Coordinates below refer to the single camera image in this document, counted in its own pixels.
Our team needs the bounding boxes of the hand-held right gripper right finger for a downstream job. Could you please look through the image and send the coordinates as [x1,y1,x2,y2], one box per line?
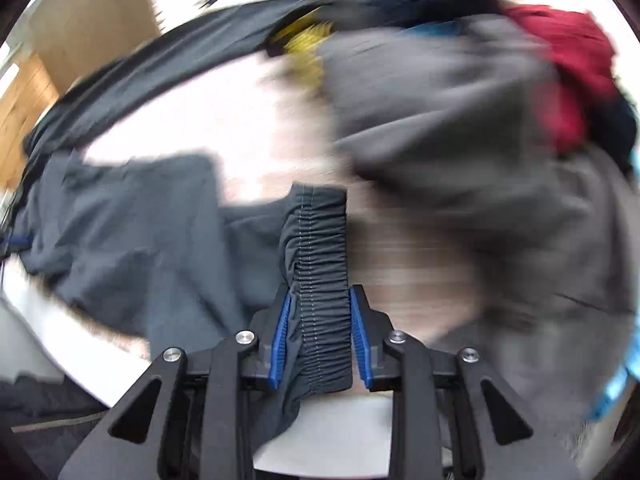
[349,285,581,480]

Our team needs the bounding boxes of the wooden headboard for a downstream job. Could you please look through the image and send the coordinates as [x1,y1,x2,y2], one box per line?
[0,52,61,176]

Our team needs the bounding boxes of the grey garment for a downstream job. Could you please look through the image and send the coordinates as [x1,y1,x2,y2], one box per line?
[270,12,640,421]

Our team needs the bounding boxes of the dark cloth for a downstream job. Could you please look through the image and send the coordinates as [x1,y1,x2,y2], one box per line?
[0,380,108,461]

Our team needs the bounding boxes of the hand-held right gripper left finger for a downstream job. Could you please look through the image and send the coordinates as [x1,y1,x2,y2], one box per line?
[59,287,296,480]

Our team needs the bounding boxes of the black cloth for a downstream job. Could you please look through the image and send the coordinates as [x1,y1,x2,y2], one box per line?
[22,0,381,161]

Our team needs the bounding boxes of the red garment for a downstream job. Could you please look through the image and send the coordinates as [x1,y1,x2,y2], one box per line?
[502,5,621,153]

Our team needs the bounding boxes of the light blue cloth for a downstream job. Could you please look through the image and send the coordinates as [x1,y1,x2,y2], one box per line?
[587,360,633,423]

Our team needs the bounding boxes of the yellow cloth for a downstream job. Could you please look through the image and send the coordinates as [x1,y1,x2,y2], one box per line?
[272,17,333,86]

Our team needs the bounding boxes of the dark grey pants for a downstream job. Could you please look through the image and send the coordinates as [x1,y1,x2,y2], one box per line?
[15,152,351,448]

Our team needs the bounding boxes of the light wooden panel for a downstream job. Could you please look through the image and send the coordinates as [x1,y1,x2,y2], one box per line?
[27,0,166,91]

